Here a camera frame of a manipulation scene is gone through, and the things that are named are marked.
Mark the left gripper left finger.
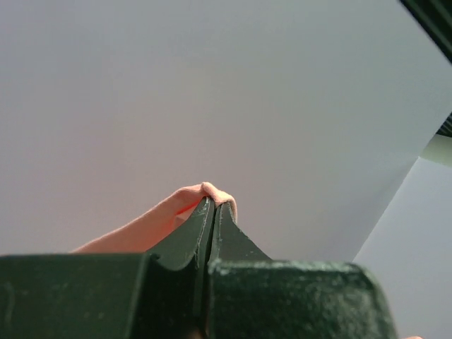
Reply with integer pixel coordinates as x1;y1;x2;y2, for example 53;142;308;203
1;198;215;338

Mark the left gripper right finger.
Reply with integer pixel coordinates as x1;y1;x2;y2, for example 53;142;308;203
208;204;398;339

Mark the pink t shirt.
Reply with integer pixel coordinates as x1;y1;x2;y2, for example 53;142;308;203
73;182;237;254

